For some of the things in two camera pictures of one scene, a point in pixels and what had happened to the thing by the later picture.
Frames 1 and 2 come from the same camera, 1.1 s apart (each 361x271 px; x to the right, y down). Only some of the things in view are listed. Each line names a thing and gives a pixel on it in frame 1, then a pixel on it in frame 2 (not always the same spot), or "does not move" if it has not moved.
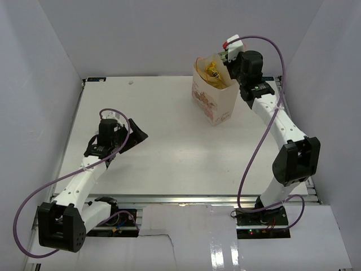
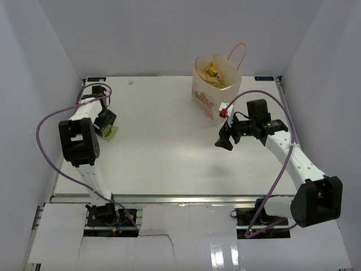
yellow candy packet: [212, 69] does not move
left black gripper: [135, 138] → [109, 119]
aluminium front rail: [194, 200] does not move
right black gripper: [230, 64] → [224, 133]
